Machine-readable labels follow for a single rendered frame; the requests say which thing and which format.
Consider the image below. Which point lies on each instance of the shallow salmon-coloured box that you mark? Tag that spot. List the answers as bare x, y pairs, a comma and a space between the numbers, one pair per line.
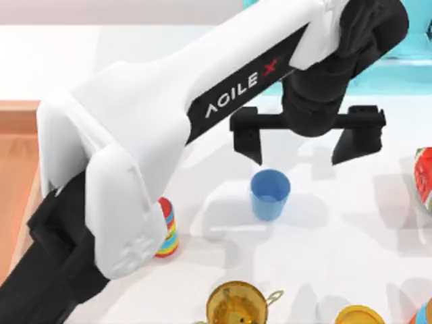
17, 152

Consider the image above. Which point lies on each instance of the red and white can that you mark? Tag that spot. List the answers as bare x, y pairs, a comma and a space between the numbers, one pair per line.
425, 182

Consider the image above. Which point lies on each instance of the blue and orange striped cup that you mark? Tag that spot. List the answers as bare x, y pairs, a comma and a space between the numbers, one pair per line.
423, 315

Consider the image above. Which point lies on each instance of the yellow cup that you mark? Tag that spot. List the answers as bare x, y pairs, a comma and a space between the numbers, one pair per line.
359, 317

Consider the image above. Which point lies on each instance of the gold trophy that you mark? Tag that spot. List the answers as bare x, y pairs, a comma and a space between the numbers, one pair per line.
236, 303

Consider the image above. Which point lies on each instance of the stack of coloured rings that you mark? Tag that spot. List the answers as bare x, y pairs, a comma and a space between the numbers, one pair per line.
170, 233

